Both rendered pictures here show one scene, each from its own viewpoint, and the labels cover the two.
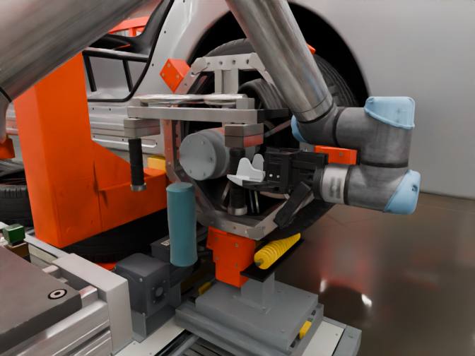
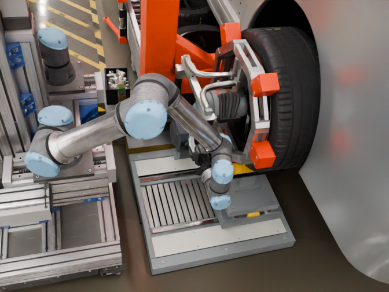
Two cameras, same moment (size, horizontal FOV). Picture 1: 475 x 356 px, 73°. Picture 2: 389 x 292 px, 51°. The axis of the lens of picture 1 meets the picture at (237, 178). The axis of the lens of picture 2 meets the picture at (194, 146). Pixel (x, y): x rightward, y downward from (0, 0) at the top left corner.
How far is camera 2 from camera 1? 1.29 m
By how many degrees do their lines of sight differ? 44
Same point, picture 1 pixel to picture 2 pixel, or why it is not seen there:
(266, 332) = not seen: hidden behind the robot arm
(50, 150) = (149, 49)
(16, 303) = (81, 167)
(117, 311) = (110, 175)
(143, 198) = (205, 81)
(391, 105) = (215, 172)
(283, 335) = (230, 209)
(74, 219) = not seen: hidden behind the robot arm
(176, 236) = not seen: hidden behind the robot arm
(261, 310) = (234, 189)
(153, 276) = (184, 135)
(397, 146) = (215, 186)
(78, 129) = (168, 39)
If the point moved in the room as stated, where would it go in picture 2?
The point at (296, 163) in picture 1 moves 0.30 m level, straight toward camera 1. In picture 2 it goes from (202, 157) to (137, 192)
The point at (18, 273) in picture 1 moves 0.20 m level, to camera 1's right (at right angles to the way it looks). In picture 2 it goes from (87, 155) to (121, 185)
